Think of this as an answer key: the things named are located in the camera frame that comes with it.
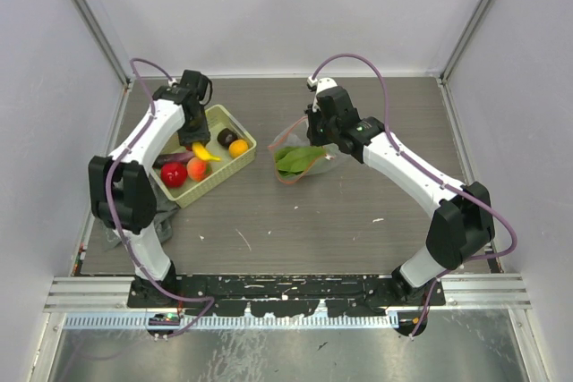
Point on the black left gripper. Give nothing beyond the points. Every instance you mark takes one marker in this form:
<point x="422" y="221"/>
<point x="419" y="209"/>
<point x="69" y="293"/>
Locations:
<point x="202" y="135"/>

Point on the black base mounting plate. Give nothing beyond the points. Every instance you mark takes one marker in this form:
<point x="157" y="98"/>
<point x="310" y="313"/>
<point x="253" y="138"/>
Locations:
<point x="289" y="296"/>

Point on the small orange toy fruit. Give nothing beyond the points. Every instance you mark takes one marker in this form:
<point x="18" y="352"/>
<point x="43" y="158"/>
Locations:
<point x="237" y="148"/>

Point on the yellow toy banana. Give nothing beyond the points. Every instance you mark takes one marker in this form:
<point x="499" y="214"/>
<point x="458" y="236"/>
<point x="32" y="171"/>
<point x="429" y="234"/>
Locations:
<point x="200" y="151"/>

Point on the green toy lettuce leaf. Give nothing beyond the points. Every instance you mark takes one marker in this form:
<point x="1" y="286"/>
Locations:
<point x="290" y="161"/>

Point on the pale green plastic basket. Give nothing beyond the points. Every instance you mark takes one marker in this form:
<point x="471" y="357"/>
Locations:
<point x="219" y="118"/>

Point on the red toy apple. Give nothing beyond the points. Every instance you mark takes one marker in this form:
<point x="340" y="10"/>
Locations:
<point x="173" y="174"/>

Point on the aluminium frame rail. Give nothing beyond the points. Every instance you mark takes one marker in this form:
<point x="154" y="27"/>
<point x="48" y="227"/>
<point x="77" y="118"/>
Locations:
<point x="505" y="240"/>

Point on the clear zip bag orange zipper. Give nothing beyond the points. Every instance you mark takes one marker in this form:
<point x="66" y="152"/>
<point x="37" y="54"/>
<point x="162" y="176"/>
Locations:
<point x="295" y="135"/>

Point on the dark purple toy food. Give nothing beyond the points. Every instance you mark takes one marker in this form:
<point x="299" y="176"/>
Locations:
<point x="226" y="137"/>

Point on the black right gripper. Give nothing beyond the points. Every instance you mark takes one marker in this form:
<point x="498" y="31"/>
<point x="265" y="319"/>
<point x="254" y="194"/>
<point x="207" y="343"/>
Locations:
<point x="313" y="111"/>

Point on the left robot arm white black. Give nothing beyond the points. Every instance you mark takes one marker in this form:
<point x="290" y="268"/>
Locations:
<point x="121" y="195"/>

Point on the grey cloth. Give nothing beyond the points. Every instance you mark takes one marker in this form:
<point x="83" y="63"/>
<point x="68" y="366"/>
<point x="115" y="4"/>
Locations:
<point x="166" y="209"/>

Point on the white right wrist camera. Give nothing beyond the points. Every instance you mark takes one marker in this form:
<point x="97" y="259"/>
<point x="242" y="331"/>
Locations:
<point x="317" y="85"/>

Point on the slotted cable duct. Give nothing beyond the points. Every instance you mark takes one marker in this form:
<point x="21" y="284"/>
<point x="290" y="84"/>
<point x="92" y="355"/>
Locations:
<point x="146" y="320"/>

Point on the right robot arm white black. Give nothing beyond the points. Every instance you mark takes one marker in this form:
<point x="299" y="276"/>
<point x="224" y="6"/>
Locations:
<point x="460" y="223"/>

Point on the purple toy eggplant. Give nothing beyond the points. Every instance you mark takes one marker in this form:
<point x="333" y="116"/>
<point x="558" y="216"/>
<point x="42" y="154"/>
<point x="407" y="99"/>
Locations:
<point x="182" y="158"/>

